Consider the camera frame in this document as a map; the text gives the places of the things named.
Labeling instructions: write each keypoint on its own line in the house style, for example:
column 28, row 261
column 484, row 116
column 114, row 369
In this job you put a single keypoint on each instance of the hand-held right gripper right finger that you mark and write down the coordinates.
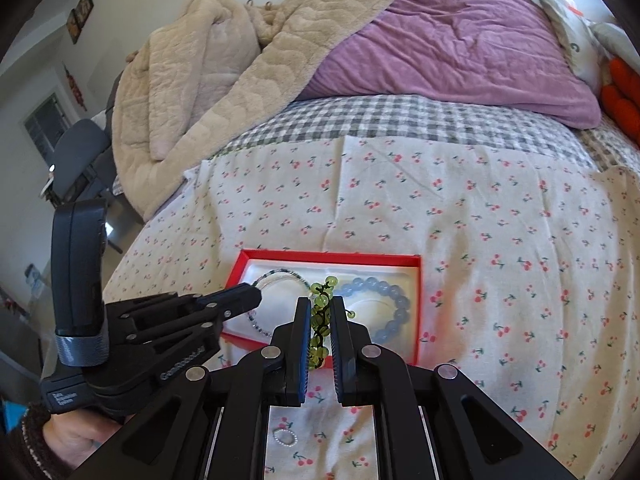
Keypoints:
column 337, row 360

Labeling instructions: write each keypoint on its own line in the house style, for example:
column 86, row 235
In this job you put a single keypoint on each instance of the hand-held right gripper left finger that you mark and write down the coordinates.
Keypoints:
column 302, row 357

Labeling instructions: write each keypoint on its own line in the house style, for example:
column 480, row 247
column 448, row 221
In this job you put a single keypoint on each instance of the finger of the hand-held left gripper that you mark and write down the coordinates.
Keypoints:
column 240, row 296
column 175, row 330

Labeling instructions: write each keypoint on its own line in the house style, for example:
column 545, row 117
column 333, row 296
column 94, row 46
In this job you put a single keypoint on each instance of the red jewelry box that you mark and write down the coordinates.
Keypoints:
column 330, row 257

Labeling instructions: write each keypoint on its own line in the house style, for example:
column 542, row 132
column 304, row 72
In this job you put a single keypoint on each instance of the person's left hand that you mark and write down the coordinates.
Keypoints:
column 70, row 440

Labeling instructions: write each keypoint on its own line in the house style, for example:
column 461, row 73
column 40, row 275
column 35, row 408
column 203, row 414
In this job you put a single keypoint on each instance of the grey chair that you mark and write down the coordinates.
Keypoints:
column 80, row 145

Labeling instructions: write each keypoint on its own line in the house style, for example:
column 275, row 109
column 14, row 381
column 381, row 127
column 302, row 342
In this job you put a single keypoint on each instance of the window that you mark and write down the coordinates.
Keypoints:
column 47, row 125

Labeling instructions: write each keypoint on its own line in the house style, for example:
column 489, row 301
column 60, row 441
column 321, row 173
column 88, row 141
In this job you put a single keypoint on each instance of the cherry print cloth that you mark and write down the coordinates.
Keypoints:
column 450, row 210

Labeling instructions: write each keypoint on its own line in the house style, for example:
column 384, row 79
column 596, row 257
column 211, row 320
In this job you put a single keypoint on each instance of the beige fleece blanket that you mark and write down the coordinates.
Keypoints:
column 200, row 85

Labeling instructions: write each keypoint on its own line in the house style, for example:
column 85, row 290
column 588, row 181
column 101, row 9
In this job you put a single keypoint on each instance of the grey checked bedsheet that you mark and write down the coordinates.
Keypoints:
column 400, row 115

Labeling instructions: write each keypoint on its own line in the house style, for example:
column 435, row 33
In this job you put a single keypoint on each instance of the purple duvet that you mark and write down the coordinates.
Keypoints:
column 450, row 35

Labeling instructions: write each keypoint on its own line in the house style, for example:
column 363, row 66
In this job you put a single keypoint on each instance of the red-orange bobble cushion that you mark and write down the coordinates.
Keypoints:
column 622, row 95

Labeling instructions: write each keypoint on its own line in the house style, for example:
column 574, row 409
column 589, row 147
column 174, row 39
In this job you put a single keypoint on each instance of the white printed pillow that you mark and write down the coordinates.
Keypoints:
column 565, row 15

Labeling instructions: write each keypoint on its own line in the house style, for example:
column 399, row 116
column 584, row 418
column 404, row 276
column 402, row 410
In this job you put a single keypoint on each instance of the grey pillow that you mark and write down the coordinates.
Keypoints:
column 617, row 37

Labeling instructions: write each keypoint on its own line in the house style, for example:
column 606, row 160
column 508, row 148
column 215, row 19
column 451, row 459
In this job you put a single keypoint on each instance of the red hanging wall decoration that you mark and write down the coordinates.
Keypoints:
column 75, row 85

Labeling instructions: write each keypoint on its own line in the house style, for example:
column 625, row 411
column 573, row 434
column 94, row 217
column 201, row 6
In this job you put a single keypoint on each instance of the dark framed wall picture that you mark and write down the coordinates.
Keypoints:
column 80, row 15

